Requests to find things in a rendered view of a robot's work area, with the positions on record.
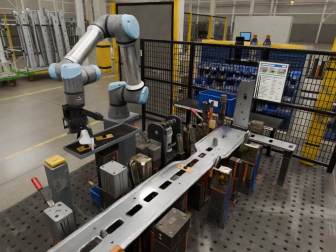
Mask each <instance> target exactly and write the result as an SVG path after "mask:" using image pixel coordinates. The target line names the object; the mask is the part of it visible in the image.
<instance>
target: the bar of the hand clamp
mask: <svg viewBox="0 0 336 252"><path fill-rule="evenodd" d="M201 105H202V120H203V123H205V124H206V123H207V125H206V127H207V126H208V107H209V106H210V105H211V103H210V102H208V103H207V101H204V102H202V103H201ZM206 127H205V128H206Z"/></svg>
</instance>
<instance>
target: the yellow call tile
mask: <svg viewBox="0 0 336 252"><path fill-rule="evenodd" d="M65 161H66V159H65V158H63V157H61V156H60V155H58V154H57V155H55V156H52V157H50V158H48V159H45V160H44V162H45V163H46V164H48V165H49V166H51V167H54V166H56V165H59V164H61V163H63V162H65Z"/></svg>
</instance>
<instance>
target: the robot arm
mask: <svg viewBox="0 0 336 252"><path fill-rule="evenodd" d="M139 31H140V27H139V23H138V21H137V19H136V18H135V17H134V16H133V15H127V14H106V15H103V16H101V17H99V18H97V19H96V20H94V21H93V22H92V23H91V24H90V25H89V26H88V27H87V32H86V33H85V34H84V35H83V36H82V38H81V39H80V40H79V41H78V42H77V43H76V44H75V46H74V47H73V48H72V49H71V50H70V51H69V52H68V54H67V55H66V56H65V57H64V58H63V59H62V60H61V62H60V63H52V64H51V65H50V66H49V69H48V72H49V75H50V77H51V78H52V79H54V80H58V81H62V83H63V89H64V96H65V102H66V104H63V105H62V111H63V118H62V120H63V126H64V129H67V128H68V130H69V131H68V132H67V135H74V134H75V136H76V139H78V138H79V137H80V136H81V134H82V138H81V139H80V140H79V143H80V144H81V145H86V144H90V147H91V149H92V150H94V136H93V131H92V128H91V126H90V123H89V120H88V118H87V116H88V117H91V118H93V119H95V120H96V121H102V120H103V117H104V116H103V115H102V114H100V113H99V112H93V111H90V110H87V109H84V108H82V107H84V106H85V93H84V86H85V85H88V84H90V83H94V82H96V81H98V80H99V79H100V78H101V71H100V69H99V67H98V66H96V65H94V64H89V65H82V63H83V62H84V61H85V59H86V58H87V57H88V56H89V54H90V53H91V52H92V51H93V49H94V48H95V47H96V46H97V44H98V43H99V42H102V41H103V40H104V39H106V38H115V41H116V44H118V45H119V47H120V52H121V57H122V61H123V66H124V71H125V76H126V80H127V83H126V82H125V81H118V82H113V83H110V84H109V85H108V96H109V109H108V113H107V116H108V118H110V119H113V120H122V119H126V118H128V117H129V116H130V111H129V108H128V106H127V103H132V104H140V105H143V104H144V103H145V102H146V101H147V98H148V94H149V89H148V87H146V86H144V82H143V81H141V77H140V71H139V65H138V59H137V53H136V47H135V43H136V41H137V38H138V37H139V35H140V32H139ZM65 120H66V124H67V125H66V126H65V123H64V121H65ZM84 129H85V130H84ZM82 130H83V131H82ZM81 131H82V132H81Z"/></svg>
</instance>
